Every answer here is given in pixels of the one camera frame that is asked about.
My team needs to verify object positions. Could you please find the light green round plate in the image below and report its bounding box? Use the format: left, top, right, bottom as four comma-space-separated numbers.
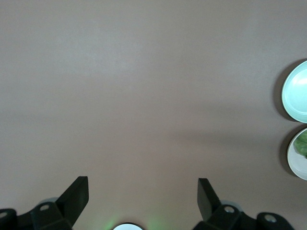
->
282, 59, 307, 124

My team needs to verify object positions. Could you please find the brown table cover mat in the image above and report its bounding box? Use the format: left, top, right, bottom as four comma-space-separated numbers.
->
0, 0, 307, 230

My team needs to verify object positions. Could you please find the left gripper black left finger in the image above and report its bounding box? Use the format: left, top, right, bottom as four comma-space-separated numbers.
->
16, 176, 89, 230

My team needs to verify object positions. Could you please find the beige round plate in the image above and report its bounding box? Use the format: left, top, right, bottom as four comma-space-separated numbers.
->
287, 127, 307, 181

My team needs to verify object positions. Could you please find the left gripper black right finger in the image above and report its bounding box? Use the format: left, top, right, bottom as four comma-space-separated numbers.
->
193, 177, 259, 230

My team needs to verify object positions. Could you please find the green lettuce leaf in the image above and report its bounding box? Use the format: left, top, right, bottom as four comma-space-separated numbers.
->
294, 131, 307, 159

